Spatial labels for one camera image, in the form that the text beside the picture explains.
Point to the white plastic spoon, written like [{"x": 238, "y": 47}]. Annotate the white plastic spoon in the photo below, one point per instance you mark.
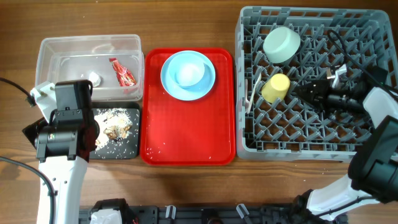
[{"x": 247, "y": 93}]

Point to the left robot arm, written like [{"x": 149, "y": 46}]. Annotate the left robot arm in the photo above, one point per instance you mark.
[{"x": 63, "y": 141}]

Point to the white tissue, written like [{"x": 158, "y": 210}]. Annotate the white tissue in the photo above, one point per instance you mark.
[{"x": 94, "y": 78}]

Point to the mint green bowl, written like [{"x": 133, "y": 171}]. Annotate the mint green bowl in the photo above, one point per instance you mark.
[{"x": 281, "y": 44}]

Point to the light blue plate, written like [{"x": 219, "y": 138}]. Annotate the light blue plate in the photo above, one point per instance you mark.
[{"x": 193, "y": 93}]

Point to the black tray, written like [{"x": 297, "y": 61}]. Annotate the black tray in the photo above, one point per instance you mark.
[{"x": 130, "y": 146}]

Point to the light blue bowl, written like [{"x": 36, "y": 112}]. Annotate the light blue bowl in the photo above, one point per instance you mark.
[{"x": 186, "y": 68}]

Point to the grey dishwasher rack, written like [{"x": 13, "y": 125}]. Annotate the grey dishwasher rack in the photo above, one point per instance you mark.
[{"x": 290, "y": 129}]

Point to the clear plastic bin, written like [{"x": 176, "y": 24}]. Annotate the clear plastic bin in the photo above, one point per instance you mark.
[{"x": 63, "y": 59}]

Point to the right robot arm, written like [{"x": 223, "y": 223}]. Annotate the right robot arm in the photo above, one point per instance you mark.
[{"x": 372, "y": 174}]

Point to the white plastic fork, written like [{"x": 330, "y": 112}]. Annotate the white plastic fork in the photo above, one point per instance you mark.
[{"x": 250, "y": 102}]

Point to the red snack wrapper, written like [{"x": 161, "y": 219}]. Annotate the red snack wrapper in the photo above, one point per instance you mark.
[{"x": 123, "y": 75}]

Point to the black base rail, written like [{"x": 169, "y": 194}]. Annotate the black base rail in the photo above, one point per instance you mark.
[{"x": 267, "y": 214}]

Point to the rice and food scraps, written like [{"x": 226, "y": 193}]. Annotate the rice and food scraps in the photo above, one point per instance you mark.
[{"x": 114, "y": 126}]

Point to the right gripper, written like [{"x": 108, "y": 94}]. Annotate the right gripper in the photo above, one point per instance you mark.
[{"x": 318, "y": 95}]

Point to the red serving tray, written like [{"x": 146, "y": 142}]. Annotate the red serving tray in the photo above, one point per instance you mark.
[{"x": 188, "y": 133}]

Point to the yellow plastic cup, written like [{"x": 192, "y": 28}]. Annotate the yellow plastic cup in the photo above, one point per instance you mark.
[{"x": 276, "y": 87}]

